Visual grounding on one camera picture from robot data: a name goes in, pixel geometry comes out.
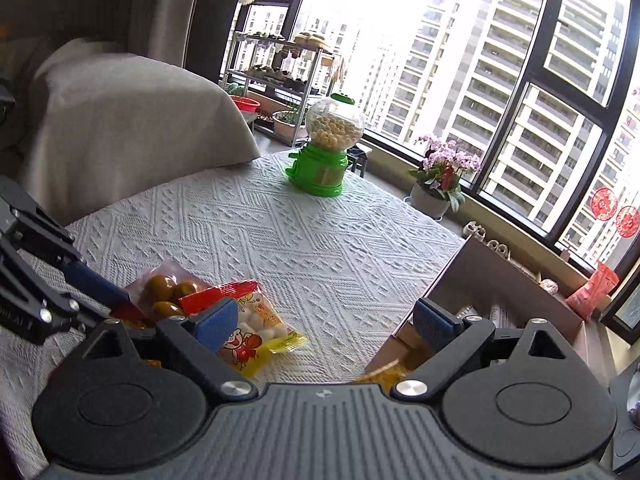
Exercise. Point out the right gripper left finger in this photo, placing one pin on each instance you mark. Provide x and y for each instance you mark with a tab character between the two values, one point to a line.
195	342

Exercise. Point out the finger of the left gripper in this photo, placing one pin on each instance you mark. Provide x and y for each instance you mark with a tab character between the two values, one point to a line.
80	276

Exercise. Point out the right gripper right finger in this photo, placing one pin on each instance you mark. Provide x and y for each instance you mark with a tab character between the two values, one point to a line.
457	344

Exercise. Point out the clear bag brown snacks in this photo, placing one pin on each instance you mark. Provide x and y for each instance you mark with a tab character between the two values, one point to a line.
157	293

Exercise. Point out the red yellow candy bag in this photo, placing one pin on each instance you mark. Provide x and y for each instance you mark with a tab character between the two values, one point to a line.
260	333

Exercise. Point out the yellow snack bag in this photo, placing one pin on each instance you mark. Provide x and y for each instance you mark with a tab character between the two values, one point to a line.
387	375

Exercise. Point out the pink cardboard box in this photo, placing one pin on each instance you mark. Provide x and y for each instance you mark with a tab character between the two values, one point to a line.
479	282

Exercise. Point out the white textured tablecloth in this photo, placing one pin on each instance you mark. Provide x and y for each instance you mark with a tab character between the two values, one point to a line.
342	270

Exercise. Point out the orange bag by window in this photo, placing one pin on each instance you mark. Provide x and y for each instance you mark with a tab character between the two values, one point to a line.
586	298

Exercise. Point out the beige covered chair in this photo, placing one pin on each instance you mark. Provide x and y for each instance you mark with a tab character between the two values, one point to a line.
104	125

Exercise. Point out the pink orchid flower pot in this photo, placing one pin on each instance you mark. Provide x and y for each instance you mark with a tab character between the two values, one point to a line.
437	179

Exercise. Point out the black framed window door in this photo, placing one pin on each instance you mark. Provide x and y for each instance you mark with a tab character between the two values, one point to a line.
622	315

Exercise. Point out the grey washing machine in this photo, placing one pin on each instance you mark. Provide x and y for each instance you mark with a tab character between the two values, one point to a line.
624	390

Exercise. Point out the left red window decoration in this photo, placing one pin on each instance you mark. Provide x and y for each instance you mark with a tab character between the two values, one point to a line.
603	204

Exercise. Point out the red window decoration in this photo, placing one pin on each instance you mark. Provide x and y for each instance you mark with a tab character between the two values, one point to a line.
603	204
628	221

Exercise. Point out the black stool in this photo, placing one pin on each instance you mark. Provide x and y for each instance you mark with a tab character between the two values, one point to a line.
358	157

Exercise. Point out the right red window decoration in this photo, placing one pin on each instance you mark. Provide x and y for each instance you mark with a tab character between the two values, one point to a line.
628	221

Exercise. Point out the red basin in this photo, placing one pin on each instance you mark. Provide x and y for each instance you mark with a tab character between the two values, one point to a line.
245	104

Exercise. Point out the green gumball machine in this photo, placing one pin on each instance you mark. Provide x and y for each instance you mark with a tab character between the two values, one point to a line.
334	125

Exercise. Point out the metal shelf rack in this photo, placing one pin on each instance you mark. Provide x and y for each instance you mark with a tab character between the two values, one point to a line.
285	75

